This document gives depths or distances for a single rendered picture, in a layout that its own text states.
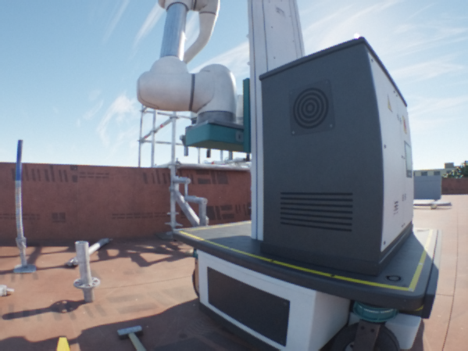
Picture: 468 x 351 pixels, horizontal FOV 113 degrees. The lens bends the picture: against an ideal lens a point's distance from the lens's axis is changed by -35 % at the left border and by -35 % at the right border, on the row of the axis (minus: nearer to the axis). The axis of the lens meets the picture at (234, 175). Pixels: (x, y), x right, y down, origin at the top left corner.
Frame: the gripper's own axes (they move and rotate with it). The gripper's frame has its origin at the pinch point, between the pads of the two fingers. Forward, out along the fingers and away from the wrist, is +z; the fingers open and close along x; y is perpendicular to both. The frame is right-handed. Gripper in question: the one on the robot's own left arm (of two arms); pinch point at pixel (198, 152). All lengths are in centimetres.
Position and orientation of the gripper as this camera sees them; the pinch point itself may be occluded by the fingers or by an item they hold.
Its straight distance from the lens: 120.6
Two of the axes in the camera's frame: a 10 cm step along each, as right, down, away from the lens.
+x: -7.7, -0.3, -6.4
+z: 0.0, 10.0, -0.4
